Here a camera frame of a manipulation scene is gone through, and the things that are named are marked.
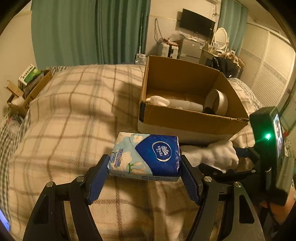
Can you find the teal curtain right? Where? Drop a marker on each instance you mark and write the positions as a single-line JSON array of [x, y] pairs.
[[233, 18]]

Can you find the open cardboard box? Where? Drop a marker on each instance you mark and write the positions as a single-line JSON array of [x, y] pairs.
[[184, 80]]

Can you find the green white checkered quilt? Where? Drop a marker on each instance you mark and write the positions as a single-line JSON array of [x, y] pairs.
[[250, 102]]

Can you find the black jacket on chair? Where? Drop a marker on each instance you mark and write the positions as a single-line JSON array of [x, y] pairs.
[[225, 66]]

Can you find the small bedside cardboard box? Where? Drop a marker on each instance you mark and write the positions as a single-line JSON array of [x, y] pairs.
[[21, 104]]

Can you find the grey mini fridge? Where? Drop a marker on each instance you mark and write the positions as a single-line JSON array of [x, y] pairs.
[[190, 50]]

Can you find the white oval vanity mirror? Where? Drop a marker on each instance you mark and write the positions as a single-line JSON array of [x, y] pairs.
[[221, 38]]

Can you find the plaid beige blanket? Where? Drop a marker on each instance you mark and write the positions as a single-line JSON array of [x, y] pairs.
[[70, 125]]

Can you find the white tape roll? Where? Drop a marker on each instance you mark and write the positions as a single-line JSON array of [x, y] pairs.
[[217, 102]]

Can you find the white sock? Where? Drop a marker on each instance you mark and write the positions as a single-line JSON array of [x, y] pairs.
[[220, 155]]

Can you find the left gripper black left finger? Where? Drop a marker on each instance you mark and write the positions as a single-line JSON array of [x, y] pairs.
[[83, 191]]

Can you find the green white product box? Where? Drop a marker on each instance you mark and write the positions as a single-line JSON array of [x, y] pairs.
[[28, 75]]

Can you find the white suitcase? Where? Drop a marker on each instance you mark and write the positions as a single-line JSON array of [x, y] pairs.
[[166, 50]]

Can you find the white louvered wardrobe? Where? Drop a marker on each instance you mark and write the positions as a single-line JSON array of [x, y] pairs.
[[269, 61]]

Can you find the large clear water jug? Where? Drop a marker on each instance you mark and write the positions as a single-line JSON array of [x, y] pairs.
[[140, 59]]

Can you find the blue Vinda tissue pack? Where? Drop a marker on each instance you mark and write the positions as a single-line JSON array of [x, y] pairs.
[[145, 157]]

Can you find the black wall television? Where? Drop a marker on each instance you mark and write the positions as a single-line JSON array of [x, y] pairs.
[[197, 23]]

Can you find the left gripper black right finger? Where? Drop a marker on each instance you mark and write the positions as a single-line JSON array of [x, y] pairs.
[[205, 194]]

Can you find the translucent white tube bottle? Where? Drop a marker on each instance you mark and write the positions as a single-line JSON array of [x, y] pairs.
[[186, 105]]

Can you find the teal curtain left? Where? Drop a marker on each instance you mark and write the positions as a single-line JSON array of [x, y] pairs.
[[70, 33]]

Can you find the teal curtain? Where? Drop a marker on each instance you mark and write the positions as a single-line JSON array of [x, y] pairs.
[[233, 18], [70, 33]]

